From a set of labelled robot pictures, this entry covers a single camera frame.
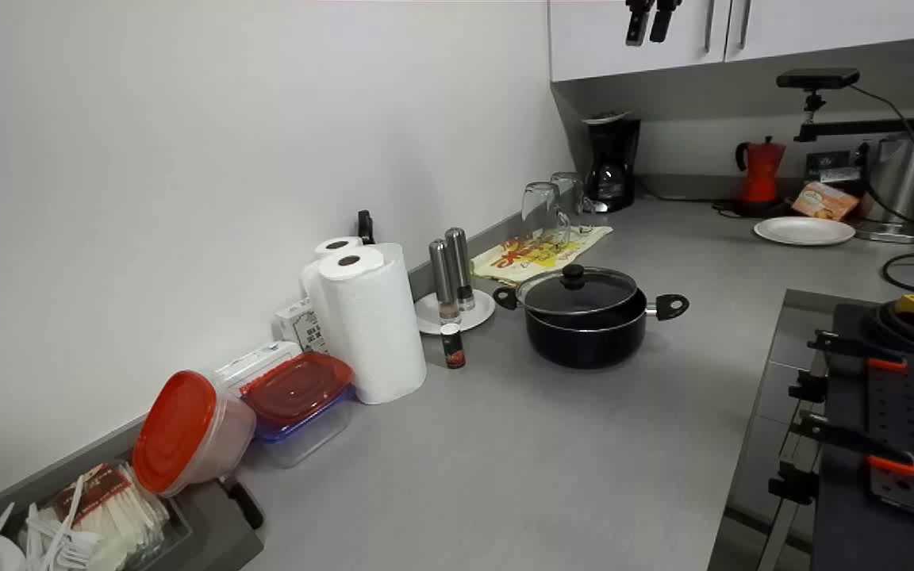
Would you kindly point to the small red-brown bottle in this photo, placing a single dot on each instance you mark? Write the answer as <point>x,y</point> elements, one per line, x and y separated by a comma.
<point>455,349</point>

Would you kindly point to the white cabinet door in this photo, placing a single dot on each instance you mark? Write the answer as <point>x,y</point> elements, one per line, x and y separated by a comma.
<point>604,35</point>
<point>858,23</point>

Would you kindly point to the steel pepper grinder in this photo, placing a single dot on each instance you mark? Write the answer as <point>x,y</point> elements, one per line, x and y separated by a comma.
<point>443,276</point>
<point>463,262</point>

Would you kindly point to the packed plastic cutlery bundle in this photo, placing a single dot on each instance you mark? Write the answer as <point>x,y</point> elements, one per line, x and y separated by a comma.
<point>108,519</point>

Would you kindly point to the white paper towel roll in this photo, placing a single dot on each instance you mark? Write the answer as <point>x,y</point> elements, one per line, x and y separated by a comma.
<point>332,250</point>
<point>380,328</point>

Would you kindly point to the small black bottle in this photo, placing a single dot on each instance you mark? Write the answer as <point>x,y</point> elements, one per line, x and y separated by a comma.
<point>365,225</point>

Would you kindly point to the glass pot lid black knob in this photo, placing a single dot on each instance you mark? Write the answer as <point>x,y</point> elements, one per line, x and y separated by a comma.
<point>586,291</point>

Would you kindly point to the black coffee maker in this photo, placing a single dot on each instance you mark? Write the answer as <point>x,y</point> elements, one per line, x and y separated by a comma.
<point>611,160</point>

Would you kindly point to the white wall outlet box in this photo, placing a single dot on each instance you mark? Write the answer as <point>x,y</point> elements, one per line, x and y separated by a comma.
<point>299,324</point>

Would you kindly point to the orange snack packet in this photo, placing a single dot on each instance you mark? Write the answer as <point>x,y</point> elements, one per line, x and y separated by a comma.
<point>827,201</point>

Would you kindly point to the white flat box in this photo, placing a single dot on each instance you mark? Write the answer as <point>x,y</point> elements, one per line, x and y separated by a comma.
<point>257,362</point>

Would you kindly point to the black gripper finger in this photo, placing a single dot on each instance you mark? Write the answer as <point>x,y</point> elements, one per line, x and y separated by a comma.
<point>665,17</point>
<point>639,21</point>

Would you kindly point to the printed yellow dish towel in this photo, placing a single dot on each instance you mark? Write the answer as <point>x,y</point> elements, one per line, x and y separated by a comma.
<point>542,252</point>

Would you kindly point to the round container red lid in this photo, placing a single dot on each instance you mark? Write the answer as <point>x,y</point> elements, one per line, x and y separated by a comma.
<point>175,433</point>

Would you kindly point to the black camera on mount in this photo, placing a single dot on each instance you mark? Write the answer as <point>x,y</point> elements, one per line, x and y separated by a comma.
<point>817,78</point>

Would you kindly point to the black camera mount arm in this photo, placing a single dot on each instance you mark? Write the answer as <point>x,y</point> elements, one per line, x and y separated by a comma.
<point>882,127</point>

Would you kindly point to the red moka pot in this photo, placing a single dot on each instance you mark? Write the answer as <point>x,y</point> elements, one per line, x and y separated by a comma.
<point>761,171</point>

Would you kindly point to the white dinner plate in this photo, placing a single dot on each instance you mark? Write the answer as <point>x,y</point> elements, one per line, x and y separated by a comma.
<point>804,231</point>

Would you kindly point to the rectangular container red lid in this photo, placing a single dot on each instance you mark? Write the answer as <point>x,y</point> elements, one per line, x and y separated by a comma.
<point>299,397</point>

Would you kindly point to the small white saucer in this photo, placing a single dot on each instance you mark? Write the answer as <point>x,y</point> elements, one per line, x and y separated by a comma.
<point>477,311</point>

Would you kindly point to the stainless steel kettle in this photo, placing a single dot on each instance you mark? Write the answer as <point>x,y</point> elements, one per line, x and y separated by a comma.
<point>902,179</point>

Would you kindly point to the black cooking pot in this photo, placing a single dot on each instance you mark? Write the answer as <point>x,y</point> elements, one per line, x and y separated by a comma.
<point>586,341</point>

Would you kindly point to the upturned drinking glass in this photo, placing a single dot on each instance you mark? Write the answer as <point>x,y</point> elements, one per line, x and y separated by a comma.
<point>542,198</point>

